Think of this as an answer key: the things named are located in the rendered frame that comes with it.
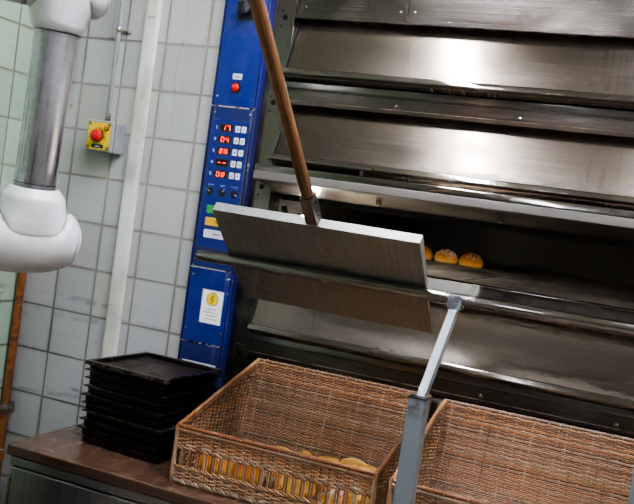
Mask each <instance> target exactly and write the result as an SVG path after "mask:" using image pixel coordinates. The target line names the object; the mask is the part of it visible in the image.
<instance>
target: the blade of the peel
mask: <svg viewBox="0 0 634 504"><path fill-rule="evenodd" d="M212 210H213V213H214V216H215V218H216V221H217V224H218V226H219V229H220V232H221V234H222V237H223V240H224V242H225V245H226V247H227V250H228V253H229V254H230V255H236V256H242V257H248V258H254V259H260V260H266V261H271V262H277V263H283V264H289V265H295V266H301V267H307V268H312V269H318V270H324V271H330V272H336V273H342V274H348V275H353V276H359V277H365V278H371V279H377V280H383V281H389V282H394V283H400V284H406V285H412V286H418V287H424V288H428V282H427V271H426V260H425V249H424V238H423V235H419V234H413V233H407V232H401V231H394V230H388V229H382V228H376V227H369V226H363V225H357V224H351V223H344V222H338V221H332V220H326V219H321V220H320V222H319V224H318V226H315V225H309V224H306V223H305V219H304V216H301V215H294V214H288V213H282V212H276V211H269V210H263V209H257V208H251V207H244V206H238V205H232V204H226V203H219V202H216V204H215V206H214V208H213V209H212ZM234 269H235V271H236V274H237V276H238V279H239V282H240V284H241V287H242V290H243V292H244V295H245V296H246V297H251V298H256V299H261V300H266V301H271V302H276V303H281V304H286V305H291V306H296V307H301V308H306V309H311V310H316V311H321V312H326V313H331V314H336V315H341V316H346V317H351V318H356V319H361V320H366V321H371V322H376V323H381V324H386V325H391V326H396V327H401V328H406V329H411V330H416V331H421V332H426V333H431V334H432V326H431V315H430V304H429V301H427V300H421V299H416V298H410V297H404V296H399V295H393V294H387V293H382V292H376V291H370V290H365V289H359V288H353V287H348V286H342V285H336V284H330V283H325V282H319V281H313V280H308V279H302V278H296V277H291V276H285V275H279V274H274V273H268V272H262V271H257V270H251V269H245V268H240V267H234Z"/></svg>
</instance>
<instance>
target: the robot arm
mask: <svg viewBox="0 0 634 504"><path fill-rule="evenodd" d="M4 1H9V2H14V3H19V4H24V5H27V6H28V10H29V15H30V21H31V24H32V26H33V27H34V34H33V42H32V49H31V56H30V63H29V71H28V78H27V85H26V92H25V100H24V107H23V114H22V121H21V129H20V136H19V143H18V151H17V158H16V165H15V172H14V180H13V183H10V184H9V185H8V186H6V187H5V188H4V189H3V190H2V191H1V194H0V271H5V272H15V273H45V272H51V271H55V270H59V269H62V268H64V267H66V266H68V265H69V264H71V263H73V262H74V261H75V260H76V258H77V255H78V253H79V249H80V245H81V237H82V234H81V229H80V227H79V223H78V222H77V220H76V219H75V217H74V216H73V215H71V214H67V213H66V205H65V199H64V197H63V195H62V194H61V192H60V191H59V190H58V189H56V184H57V177H58V170H59V163H60V156H61V149H62V142H63V135H64V128H65V122H66V115H67V108H68V101H69V97H70V90H71V83H72V76H73V70H74V63H75V56H76V49H77V42H78V40H77V38H78V36H82V34H83V33H84V32H85V30H86V28H87V26H88V24H89V22H90V20H93V21H96V20H98V19H100V18H102V17H103V16H104V15H105V14H106V13H107V11H108V10H109V7H110V4H111V0H4Z"/></svg>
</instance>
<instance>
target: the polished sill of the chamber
mask: <svg viewBox="0 0 634 504"><path fill-rule="evenodd" d="M427 282H428V288H430V289H435V290H441V291H447V292H453V293H459V294H465V295H471V296H476V297H482V298H488V299H494V300H500V301H506V302H512V303H517V304H523V305H529V306H535V307H541V308H547V309H553V310H558V311H564V312H570V313H576V314H582V315H588V316H594V317H599V318H605V319H611V320H617V321H623V322H629V323H634V309H628V308H622V307H616V306H610V305H604V304H598V303H592V302H586V301H580V300H574V299H567V298H561V297H555V296H549V295H543V294H537V293H531V292H525V291H519V290H513V289H507V288H501V287H495V286H489V285H483V284H477V283H471V282H465V281H459V280H453V279H446V278H440V277H434V276H428V275H427Z"/></svg>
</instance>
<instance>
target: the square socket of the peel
mask: <svg viewBox="0 0 634 504"><path fill-rule="evenodd" d="M299 201H300V205H301V208H302V212H303V216H304V219H305V223H306V224H309V225H315V226H318V224H319V222H320V220H321V218H322V214H321V210H320V206H319V202H318V198H317V194H316V192H315V191H313V196H312V197H311V198H310V199H303V198H302V197H301V195H300V198H299Z"/></svg>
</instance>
